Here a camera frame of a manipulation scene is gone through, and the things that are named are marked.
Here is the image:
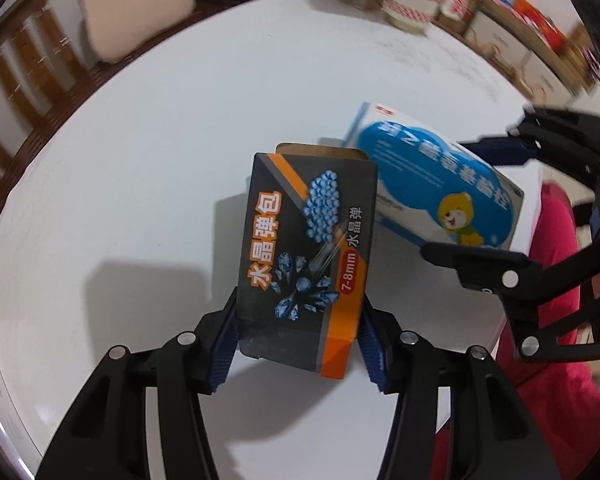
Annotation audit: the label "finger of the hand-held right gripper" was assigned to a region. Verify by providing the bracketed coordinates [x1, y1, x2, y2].
[457, 106, 600, 174]
[420, 230, 600, 364]

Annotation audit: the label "blue and white carton box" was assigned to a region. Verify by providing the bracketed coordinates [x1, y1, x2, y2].
[342, 102, 527, 252]

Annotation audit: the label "beige seat cushion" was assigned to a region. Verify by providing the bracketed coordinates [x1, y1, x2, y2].
[80, 0, 197, 66]

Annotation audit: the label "red clothing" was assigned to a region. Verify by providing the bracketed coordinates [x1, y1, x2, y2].
[430, 182, 600, 480]

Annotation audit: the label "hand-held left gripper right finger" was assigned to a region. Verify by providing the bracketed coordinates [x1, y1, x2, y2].
[357, 305, 556, 480]

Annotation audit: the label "brown cardboard box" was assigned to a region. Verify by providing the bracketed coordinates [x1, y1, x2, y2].
[530, 25, 600, 102]

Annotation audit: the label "colourful printed box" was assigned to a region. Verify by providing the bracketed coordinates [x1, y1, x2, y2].
[495, 0, 569, 52]

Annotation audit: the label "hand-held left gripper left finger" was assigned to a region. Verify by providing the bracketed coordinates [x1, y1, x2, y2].
[35, 287, 241, 480]

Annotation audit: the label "wooden chair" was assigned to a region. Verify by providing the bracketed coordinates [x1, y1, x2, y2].
[0, 0, 196, 213]

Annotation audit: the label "small red white carton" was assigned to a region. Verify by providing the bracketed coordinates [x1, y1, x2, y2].
[440, 0, 482, 24]

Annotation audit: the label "black and orange box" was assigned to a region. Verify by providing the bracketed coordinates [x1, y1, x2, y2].
[237, 142, 379, 381]

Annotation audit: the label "cardboard boxes on shelf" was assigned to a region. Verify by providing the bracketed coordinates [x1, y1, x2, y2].
[464, 5, 537, 92]

